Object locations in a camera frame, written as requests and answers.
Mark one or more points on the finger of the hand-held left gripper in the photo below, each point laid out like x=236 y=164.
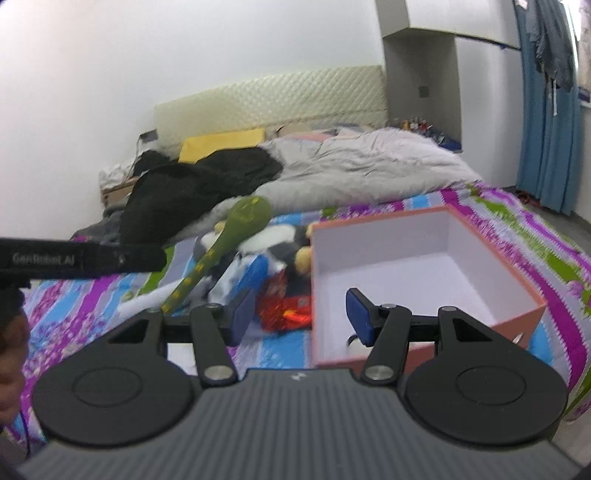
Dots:
x=147 y=259

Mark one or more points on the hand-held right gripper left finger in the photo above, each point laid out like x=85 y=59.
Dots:
x=242 y=313

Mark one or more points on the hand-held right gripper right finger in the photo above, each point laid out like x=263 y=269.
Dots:
x=360 y=318

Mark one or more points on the red shiny bag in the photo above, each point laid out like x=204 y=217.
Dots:
x=281 y=314

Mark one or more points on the orange cardboard box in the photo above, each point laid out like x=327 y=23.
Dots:
x=415 y=240

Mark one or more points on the person's left hand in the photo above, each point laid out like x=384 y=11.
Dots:
x=11 y=355

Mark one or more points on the small white object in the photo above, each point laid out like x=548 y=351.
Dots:
x=356 y=350

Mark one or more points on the dark grey cloth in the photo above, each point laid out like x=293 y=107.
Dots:
x=99 y=226

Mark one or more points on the bedside table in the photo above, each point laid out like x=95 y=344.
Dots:
x=115 y=191

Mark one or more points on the black jacket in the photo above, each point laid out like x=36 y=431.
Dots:
x=184 y=189

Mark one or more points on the black and white plush toy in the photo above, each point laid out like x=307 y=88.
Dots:
x=277 y=240

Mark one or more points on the green long plush toy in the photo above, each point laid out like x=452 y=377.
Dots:
x=244 y=217

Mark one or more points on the yellow pillow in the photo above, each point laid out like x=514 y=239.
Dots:
x=217 y=141

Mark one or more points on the grey duvet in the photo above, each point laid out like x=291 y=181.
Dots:
x=369 y=161

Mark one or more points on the striped floral bed sheet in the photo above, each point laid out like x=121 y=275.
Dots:
x=508 y=221

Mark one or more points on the pink pillow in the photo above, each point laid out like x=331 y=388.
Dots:
x=314 y=134

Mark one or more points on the blue tray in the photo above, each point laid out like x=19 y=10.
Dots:
x=448 y=144

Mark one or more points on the row of small bottles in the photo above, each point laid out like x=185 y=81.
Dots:
x=413 y=124

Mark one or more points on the red slippers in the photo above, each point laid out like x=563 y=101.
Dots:
x=524 y=196

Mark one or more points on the cream quilted headboard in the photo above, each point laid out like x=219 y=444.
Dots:
x=277 y=97

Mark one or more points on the blue curtain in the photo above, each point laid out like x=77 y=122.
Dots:
x=540 y=152

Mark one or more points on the white wardrobe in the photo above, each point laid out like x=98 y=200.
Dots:
x=485 y=92

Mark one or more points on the hanging grey clothes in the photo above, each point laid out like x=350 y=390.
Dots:
x=551 y=41

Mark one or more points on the wall charger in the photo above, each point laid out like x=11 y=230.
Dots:
x=148 y=135

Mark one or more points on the dark wall socket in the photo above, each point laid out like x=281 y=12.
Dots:
x=423 y=92

